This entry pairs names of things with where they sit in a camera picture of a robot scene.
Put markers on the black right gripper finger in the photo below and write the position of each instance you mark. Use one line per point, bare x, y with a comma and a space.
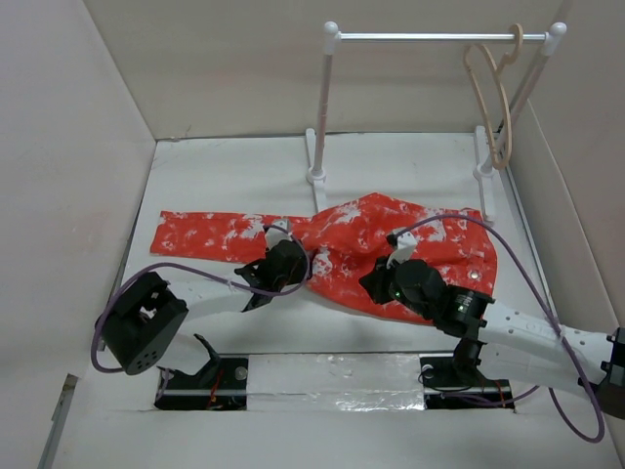
385, 264
377, 286

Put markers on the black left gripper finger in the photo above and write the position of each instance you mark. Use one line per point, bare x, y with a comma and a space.
258, 299
254, 272

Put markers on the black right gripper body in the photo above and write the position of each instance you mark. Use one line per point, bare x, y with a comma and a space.
397, 293

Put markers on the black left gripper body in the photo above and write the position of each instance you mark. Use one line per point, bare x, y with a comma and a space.
293, 277

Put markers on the red white patterned trousers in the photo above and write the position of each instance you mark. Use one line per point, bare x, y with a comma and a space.
346, 240

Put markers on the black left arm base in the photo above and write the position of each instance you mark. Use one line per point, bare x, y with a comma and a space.
219, 385

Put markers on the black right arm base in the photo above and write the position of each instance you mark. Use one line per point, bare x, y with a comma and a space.
451, 381

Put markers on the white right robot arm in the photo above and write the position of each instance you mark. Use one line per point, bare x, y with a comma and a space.
498, 341

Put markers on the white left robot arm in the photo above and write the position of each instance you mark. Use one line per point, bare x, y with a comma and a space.
142, 318

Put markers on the white clothes rack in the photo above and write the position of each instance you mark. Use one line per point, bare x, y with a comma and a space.
493, 142

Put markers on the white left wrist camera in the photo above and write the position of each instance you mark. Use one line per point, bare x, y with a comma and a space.
276, 232

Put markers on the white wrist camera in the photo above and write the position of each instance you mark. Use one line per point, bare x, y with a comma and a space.
276, 232
403, 243

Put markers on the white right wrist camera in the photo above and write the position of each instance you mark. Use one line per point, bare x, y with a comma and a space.
403, 243

